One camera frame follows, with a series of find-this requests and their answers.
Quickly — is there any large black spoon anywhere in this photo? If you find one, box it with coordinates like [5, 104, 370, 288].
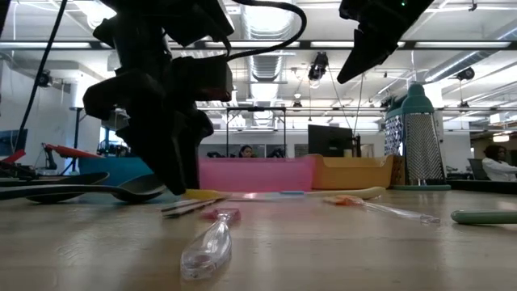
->
[0, 173, 167, 205]

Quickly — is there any blue plastic bin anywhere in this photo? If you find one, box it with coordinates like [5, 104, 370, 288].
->
[78, 156, 203, 194]

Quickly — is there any black computer monitor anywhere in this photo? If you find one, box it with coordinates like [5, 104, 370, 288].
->
[307, 124, 362, 158]

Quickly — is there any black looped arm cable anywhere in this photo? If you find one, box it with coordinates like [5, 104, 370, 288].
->
[225, 0, 308, 62]

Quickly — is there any black overhead frame beam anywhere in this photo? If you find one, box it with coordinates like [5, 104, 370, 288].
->
[0, 39, 517, 52]

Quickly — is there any black ceiling-hung camera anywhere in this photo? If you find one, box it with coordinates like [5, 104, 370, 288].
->
[456, 66, 477, 82]
[35, 70, 53, 89]
[307, 51, 330, 82]

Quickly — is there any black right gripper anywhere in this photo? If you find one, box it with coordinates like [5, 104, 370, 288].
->
[337, 0, 435, 85]

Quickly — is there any black aluminium table rail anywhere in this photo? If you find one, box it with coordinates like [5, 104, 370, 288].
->
[0, 176, 82, 188]
[443, 179, 517, 195]

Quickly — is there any yellow utensil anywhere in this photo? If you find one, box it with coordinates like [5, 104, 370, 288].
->
[182, 188, 228, 201]

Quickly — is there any yellow plastic bin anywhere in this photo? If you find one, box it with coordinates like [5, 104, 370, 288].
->
[306, 153, 395, 191]

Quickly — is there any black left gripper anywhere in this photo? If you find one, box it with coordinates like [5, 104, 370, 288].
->
[82, 46, 215, 196]

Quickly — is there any black background stand pole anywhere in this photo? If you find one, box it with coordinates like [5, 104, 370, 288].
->
[69, 106, 84, 175]

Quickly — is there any steel box grater teal top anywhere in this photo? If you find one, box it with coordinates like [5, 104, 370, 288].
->
[383, 82, 452, 192]

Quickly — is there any grey office chair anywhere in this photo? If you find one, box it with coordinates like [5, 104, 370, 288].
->
[467, 157, 490, 182]

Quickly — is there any pink plastic bin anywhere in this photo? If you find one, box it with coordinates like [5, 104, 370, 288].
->
[197, 156, 317, 193]

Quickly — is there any blue background display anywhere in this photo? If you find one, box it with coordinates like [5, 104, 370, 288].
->
[0, 129, 29, 158]

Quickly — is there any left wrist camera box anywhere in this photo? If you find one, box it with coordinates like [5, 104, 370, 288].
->
[173, 55, 234, 102]

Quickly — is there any orange spatula clear handle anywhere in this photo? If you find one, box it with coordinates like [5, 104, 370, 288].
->
[322, 194, 442, 226]

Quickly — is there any knife with green handle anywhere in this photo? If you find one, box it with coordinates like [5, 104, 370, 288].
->
[450, 209, 517, 226]

